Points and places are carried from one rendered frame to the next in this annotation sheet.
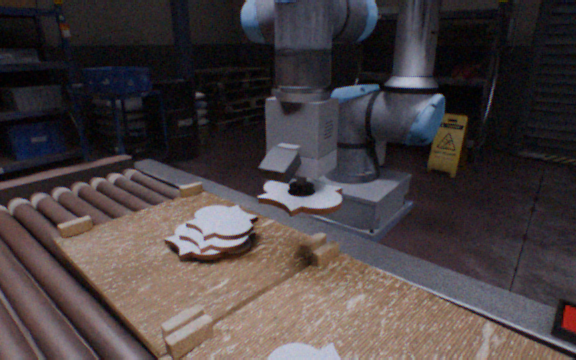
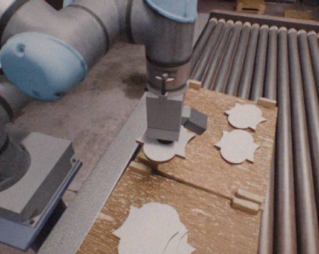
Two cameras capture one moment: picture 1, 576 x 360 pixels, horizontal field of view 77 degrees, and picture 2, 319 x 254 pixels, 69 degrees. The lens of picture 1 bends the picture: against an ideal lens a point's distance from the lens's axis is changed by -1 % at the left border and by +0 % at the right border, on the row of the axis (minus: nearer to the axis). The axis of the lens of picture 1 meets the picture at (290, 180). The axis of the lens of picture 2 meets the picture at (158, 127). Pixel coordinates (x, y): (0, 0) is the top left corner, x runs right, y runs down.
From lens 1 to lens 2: 0.74 m
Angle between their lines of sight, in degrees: 88
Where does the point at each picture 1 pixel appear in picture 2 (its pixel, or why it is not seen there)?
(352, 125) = not seen: outside the picture
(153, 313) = (243, 236)
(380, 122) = (18, 101)
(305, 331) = (209, 158)
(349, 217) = (64, 171)
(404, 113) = not seen: hidden behind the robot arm
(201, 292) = (212, 218)
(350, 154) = (11, 148)
